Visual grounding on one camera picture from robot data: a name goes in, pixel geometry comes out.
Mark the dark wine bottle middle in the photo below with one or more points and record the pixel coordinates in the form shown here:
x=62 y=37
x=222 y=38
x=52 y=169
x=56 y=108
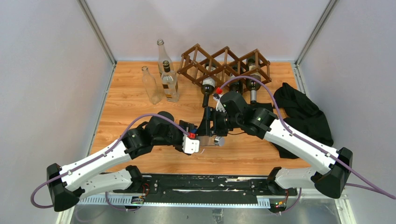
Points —
x=237 y=85

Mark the black cloth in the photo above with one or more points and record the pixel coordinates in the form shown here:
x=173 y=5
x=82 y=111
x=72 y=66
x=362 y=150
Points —
x=303 y=114

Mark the tall clear glass bottle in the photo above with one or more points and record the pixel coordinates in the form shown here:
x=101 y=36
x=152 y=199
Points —
x=150 y=86

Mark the clear whisky bottle black label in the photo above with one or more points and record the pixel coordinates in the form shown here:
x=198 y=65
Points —
x=170 y=83

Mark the brown wooden wine rack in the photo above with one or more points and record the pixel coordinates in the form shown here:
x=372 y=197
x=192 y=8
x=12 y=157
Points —
x=196 y=65

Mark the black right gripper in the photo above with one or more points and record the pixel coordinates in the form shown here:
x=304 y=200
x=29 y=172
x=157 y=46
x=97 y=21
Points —
x=204 y=129

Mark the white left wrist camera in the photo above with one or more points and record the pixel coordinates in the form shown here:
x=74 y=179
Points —
x=190 y=143

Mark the blue square bottle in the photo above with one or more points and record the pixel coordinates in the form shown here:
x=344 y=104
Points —
x=211 y=140

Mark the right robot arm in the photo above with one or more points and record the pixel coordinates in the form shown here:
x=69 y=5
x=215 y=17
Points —
x=326 y=173

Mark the clear bottle with dark label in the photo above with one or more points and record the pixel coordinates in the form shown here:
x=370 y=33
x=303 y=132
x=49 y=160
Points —
x=163 y=56

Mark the dark wine bottle white label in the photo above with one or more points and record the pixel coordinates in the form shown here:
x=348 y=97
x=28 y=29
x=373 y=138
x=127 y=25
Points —
x=207 y=88

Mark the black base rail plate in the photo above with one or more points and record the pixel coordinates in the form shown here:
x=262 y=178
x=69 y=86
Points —
x=205 y=189

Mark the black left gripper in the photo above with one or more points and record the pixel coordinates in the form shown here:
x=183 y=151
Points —
x=187 y=126

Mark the dark wine bottle silver neck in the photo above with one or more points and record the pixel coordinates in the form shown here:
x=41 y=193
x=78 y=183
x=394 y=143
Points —
x=252 y=86

